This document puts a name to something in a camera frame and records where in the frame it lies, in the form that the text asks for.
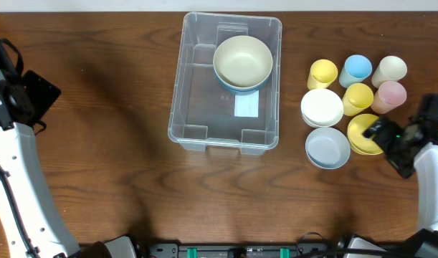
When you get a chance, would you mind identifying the light grey small bowl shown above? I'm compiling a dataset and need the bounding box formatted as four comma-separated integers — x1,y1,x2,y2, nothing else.
305,128,351,170

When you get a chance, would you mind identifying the clear plastic storage bin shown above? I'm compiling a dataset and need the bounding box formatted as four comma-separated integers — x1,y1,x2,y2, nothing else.
168,12,282,156

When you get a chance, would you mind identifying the dark blue bowl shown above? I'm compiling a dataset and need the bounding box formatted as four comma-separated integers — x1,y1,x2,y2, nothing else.
214,72,272,95

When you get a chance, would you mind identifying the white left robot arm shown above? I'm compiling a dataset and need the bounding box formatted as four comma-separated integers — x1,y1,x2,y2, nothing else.
0,70,138,258

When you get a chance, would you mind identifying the light blue cup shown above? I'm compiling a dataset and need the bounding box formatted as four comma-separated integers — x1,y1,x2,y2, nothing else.
339,54,373,88

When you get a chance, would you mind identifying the white label in bin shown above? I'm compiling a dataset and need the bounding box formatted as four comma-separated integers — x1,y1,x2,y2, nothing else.
234,91,259,118

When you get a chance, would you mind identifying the yellow cup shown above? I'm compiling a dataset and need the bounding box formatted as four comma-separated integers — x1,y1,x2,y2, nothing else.
307,59,338,90
342,83,373,116

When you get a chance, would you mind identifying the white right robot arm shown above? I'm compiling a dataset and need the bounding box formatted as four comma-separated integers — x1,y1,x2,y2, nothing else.
358,118,438,257

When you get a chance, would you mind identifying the yellow small bowl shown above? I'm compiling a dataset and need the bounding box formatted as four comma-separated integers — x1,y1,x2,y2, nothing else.
347,114,383,156

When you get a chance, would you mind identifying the white small bowl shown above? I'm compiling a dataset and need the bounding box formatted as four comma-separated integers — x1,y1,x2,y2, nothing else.
300,89,343,128

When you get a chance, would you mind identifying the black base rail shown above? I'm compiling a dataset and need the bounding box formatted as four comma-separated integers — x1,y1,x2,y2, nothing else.
146,240,335,258

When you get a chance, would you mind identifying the cream large bowl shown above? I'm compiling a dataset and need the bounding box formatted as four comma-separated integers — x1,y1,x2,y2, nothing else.
212,35,273,87

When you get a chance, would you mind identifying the pink cup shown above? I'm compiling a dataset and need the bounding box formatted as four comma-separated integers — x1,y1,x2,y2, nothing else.
371,81,407,114

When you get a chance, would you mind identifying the cream cup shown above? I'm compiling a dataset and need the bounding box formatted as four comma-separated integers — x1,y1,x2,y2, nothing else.
371,56,408,88

